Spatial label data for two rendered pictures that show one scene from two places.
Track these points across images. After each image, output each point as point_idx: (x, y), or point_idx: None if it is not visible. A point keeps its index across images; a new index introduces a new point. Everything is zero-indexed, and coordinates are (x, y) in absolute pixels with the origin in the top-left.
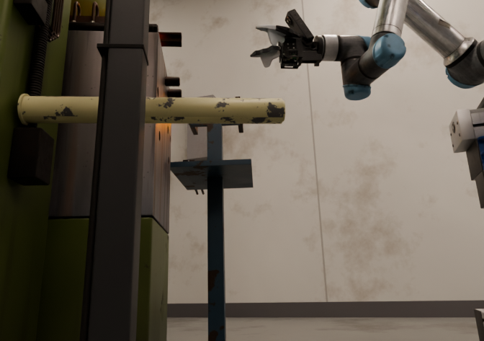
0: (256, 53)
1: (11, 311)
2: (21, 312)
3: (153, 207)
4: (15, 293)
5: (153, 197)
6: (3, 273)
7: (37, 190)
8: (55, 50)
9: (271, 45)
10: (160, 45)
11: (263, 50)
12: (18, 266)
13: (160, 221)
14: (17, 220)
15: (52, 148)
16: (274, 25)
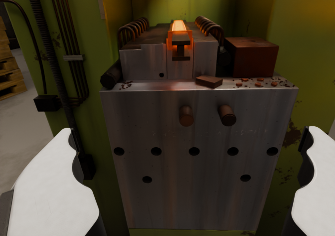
0: (302, 147)
1: (109, 205)
2: (117, 206)
3: (130, 224)
4: (109, 201)
5: (126, 220)
6: (96, 196)
7: (112, 170)
8: (99, 99)
9: (292, 205)
10: (122, 94)
11: (302, 171)
12: (107, 194)
13: (179, 228)
14: (98, 182)
15: (85, 167)
16: (12, 186)
